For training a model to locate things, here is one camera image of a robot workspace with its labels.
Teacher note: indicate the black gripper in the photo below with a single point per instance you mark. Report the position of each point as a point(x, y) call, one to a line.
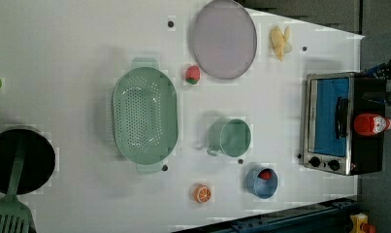
point(380, 72)

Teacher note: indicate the red plush ketchup bottle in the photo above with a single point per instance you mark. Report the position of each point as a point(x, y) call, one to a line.
point(371, 124)

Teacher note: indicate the silver black toaster oven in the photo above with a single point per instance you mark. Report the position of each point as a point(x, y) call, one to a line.
point(331, 144)

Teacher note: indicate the peeled toy banana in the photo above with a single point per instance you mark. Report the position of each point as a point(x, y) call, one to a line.
point(280, 42)

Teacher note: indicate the small red toy fruit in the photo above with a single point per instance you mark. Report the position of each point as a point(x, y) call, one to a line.
point(265, 175)

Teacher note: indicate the grey round plate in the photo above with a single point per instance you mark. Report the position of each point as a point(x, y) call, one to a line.
point(224, 39)

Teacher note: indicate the blue cup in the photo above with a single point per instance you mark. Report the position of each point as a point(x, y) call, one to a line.
point(261, 188)

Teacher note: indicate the green mug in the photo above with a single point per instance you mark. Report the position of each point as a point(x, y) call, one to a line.
point(231, 137)

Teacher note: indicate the toy strawberry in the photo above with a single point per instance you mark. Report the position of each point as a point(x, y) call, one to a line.
point(192, 74)

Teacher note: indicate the toy orange half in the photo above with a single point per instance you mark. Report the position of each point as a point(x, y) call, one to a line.
point(202, 193)

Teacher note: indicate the green oval colander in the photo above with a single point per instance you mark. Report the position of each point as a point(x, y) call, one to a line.
point(145, 115)

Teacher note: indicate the black round pan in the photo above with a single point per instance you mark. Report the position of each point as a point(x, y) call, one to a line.
point(34, 154)

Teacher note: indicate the green slotted spatula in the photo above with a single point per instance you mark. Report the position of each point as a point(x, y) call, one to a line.
point(15, 217)

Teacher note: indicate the blue metal frame rail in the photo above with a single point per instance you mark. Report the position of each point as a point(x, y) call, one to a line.
point(325, 217)

